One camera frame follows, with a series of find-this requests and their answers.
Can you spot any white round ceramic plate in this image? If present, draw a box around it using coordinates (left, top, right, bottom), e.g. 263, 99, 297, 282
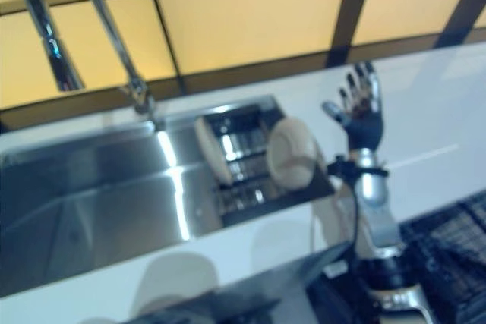
194, 114, 234, 185
264, 118, 319, 191

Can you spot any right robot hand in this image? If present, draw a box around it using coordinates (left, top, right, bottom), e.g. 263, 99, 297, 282
321, 61, 385, 150

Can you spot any chrome gooseneck kitchen faucet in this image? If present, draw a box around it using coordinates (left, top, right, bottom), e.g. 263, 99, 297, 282
17, 0, 159, 117

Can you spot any black wire dishwasher rack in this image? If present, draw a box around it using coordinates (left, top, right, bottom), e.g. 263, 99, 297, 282
400, 190, 486, 324

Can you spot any stainless steel kitchen sink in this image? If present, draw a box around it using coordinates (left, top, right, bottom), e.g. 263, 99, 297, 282
0, 94, 336, 299

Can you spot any black dish drying rack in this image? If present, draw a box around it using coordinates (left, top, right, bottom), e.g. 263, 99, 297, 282
199, 102, 326, 225

